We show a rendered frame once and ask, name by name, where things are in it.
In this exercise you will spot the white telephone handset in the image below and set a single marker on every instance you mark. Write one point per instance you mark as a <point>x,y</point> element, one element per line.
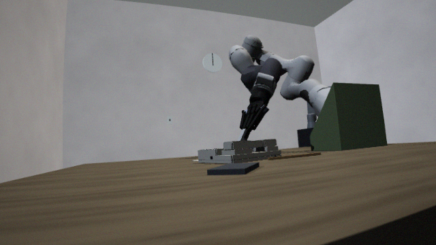
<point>236,145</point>

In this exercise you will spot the white desk phone body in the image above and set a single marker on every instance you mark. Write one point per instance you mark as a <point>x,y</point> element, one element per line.
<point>219,155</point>

